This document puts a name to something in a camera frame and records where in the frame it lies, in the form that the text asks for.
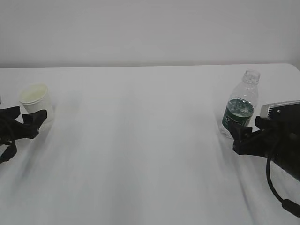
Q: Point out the clear green-label water bottle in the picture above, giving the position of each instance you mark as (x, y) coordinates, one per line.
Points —
(242, 102)

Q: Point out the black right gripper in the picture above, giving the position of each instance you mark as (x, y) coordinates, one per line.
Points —
(282, 137)

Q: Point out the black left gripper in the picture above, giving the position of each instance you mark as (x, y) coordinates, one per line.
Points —
(11, 129)

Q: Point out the white paper cup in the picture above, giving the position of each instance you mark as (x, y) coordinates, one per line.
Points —
(36, 97)

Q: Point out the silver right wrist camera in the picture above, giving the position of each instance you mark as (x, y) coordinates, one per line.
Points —
(288, 111)

